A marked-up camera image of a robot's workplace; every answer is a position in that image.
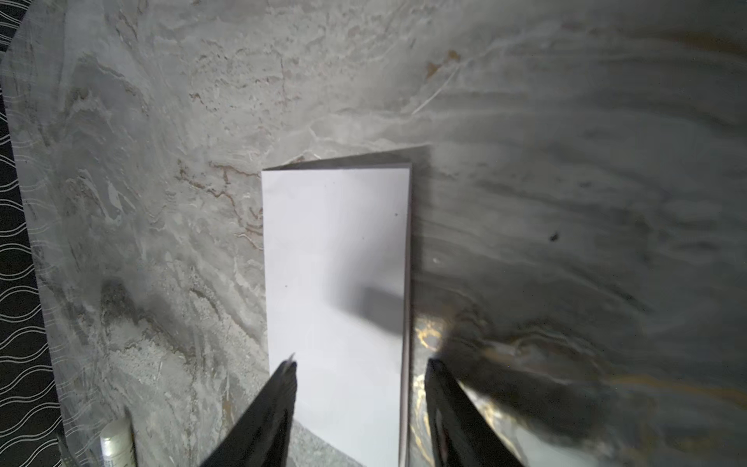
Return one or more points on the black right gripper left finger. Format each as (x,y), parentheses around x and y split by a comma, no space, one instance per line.
(262,434)

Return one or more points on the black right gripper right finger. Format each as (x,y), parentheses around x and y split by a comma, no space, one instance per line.
(460,435)

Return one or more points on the white glue stick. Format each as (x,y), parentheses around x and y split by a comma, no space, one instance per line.
(117,444)

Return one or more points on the white paper letter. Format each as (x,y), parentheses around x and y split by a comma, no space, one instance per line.
(338,272)

